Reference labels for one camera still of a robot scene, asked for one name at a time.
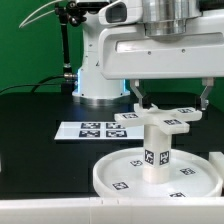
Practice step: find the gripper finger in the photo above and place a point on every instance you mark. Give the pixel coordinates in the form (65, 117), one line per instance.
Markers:
(208, 84)

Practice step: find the white right side block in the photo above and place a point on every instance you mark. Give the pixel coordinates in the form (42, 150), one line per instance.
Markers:
(217, 160)

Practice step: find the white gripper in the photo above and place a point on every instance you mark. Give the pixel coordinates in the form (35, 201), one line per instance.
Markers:
(161, 39)

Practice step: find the white front barrier rail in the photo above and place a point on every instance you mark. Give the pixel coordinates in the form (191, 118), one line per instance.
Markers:
(113, 211)

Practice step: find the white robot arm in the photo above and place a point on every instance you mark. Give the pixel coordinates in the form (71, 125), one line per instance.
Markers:
(160, 39)

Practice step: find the white cross-shaped table base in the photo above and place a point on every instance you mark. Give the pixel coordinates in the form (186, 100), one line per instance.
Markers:
(173, 121)

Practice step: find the white round table top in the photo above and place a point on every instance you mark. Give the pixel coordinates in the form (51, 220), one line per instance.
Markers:
(129, 173)

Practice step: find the white marker sheet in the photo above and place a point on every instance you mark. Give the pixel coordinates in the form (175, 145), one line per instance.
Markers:
(97, 131)

